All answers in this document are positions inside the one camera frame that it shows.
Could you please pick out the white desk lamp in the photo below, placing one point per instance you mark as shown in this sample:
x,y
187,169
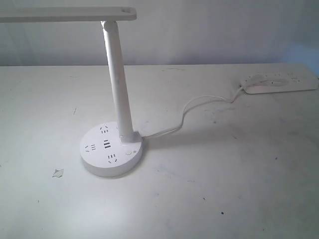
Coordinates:
x,y
113,148

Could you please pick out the white power strip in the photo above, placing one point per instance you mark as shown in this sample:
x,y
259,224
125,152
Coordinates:
x,y
279,82

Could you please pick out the torn paper scrap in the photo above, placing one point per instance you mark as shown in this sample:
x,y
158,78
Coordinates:
x,y
58,173

